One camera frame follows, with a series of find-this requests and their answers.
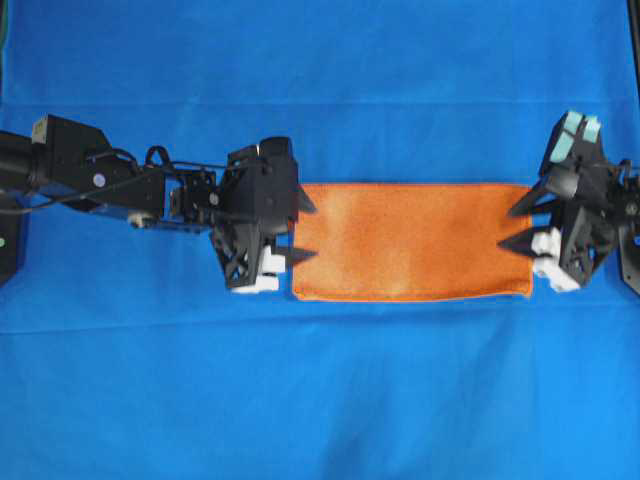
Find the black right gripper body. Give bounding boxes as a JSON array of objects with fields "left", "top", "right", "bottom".
[{"left": 531, "top": 110, "right": 625, "bottom": 293}]

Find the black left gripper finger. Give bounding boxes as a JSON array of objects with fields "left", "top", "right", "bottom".
[
  {"left": 297, "top": 185, "right": 317, "bottom": 214},
  {"left": 275, "top": 246, "right": 317, "bottom": 266}
]

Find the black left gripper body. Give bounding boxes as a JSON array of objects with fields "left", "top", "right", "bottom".
[{"left": 210, "top": 137, "right": 299, "bottom": 293}]

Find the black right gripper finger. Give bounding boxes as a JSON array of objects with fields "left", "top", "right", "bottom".
[
  {"left": 497, "top": 230, "right": 536, "bottom": 258},
  {"left": 507, "top": 183, "right": 558, "bottom": 218}
]

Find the orange towel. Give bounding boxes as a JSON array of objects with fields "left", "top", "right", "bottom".
[{"left": 292, "top": 183, "right": 534, "bottom": 303}]

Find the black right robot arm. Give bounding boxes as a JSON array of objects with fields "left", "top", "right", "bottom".
[{"left": 498, "top": 110, "right": 639, "bottom": 292}]

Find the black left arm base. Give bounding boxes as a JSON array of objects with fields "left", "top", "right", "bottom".
[{"left": 0, "top": 213, "right": 30, "bottom": 286}]

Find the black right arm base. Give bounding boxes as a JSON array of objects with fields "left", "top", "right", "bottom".
[{"left": 618, "top": 220, "right": 640, "bottom": 294}]

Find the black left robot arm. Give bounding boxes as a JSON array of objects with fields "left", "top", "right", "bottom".
[{"left": 1, "top": 115, "right": 317, "bottom": 293}]

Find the black aluminium frame rail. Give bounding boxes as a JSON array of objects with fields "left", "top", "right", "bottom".
[{"left": 626, "top": 0, "right": 640, "bottom": 92}]

